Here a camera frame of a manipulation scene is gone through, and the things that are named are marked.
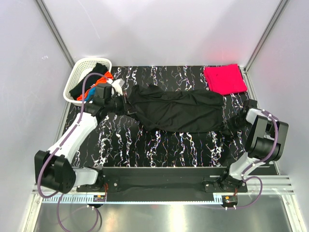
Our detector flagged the orange t shirt in basket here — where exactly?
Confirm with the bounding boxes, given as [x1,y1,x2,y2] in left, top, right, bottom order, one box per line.
[85,71,113,93]

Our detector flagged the left aluminium corner post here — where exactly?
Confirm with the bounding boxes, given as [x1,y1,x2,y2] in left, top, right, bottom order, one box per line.
[34,0,75,68]

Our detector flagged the aluminium corner post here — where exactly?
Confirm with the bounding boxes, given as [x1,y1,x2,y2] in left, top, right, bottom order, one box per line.
[34,0,75,68]
[243,0,290,72]

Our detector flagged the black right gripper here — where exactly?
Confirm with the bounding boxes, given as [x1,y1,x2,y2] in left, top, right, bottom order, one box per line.
[220,114,251,135]

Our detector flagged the black t shirt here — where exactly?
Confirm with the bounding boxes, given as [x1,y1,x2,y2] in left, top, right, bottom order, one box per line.
[70,62,109,97]
[128,84,230,134]

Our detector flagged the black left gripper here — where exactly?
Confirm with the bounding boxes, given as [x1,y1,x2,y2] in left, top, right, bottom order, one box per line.
[105,92,137,116]

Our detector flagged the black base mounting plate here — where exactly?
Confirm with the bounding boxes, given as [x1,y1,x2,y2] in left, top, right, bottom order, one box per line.
[77,167,247,203]

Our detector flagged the black t shirt in basket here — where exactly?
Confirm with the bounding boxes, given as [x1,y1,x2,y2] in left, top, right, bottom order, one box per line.
[70,62,109,97]

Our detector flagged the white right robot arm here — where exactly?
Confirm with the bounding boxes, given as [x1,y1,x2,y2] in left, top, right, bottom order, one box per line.
[219,99,289,192]

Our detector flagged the white plastic basket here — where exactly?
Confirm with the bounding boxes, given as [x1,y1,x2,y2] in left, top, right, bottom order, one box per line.
[63,57,112,106]

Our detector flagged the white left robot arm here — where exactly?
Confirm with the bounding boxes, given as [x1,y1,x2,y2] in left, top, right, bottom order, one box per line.
[34,96,136,198]

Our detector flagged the aluminium frame rail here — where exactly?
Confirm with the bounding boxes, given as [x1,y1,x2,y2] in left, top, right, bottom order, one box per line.
[41,175,293,195]

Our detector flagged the blue t shirt in basket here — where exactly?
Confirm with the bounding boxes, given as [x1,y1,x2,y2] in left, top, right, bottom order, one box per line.
[84,87,96,101]

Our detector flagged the folded pink t shirt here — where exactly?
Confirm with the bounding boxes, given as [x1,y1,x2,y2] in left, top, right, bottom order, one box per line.
[203,64,248,95]

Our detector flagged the right aluminium corner post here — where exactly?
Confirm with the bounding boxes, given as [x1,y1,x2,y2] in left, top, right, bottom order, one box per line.
[243,0,290,72]

